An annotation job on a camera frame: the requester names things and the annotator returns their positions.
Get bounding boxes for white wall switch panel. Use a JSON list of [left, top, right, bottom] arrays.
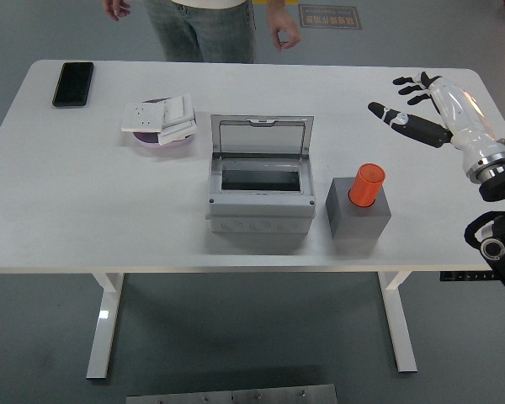
[[163, 93, 196, 127], [157, 117, 199, 146]]

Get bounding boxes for person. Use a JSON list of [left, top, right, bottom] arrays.
[[102, 0, 302, 64]]

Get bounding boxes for purple shallow bowl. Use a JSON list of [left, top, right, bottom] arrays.
[[132, 97, 199, 148]]

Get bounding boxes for black table control panel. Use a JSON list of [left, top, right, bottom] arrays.
[[440, 271, 500, 282]]

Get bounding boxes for black smartphone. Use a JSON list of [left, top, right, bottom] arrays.
[[51, 61, 95, 109]]

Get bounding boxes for brown floor sign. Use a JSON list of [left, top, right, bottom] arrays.
[[298, 3, 363, 30]]

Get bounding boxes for grey box cover frame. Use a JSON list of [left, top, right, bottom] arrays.
[[205, 151, 316, 218]]

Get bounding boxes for grey plastic junction box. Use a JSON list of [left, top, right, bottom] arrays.
[[205, 151, 316, 235]]

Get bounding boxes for white table leg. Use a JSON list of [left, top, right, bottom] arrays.
[[86, 272, 125, 380], [378, 271, 418, 374]]

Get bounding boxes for orange cylindrical battery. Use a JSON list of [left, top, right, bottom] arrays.
[[348, 162, 387, 208]]

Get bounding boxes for person's left hand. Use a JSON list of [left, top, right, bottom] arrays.
[[267, 4, 302, 53]]

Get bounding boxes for grey metal plate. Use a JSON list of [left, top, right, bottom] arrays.
[[125, 383, 338, 404]]

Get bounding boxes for transparent hinged box lid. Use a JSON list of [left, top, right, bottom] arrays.
[[210, 114, 315, 157]]

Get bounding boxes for person's right hand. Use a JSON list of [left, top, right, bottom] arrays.
[[102, 0, 132, 22]]

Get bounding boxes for white wall socket panel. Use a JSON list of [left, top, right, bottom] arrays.
[[121, 104, 169, 134]]

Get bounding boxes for grey block with round hole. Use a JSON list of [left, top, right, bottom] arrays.
[[325, 177, 392, 241]]

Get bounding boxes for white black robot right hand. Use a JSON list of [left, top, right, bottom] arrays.
[[367, 71, 505, 173]]

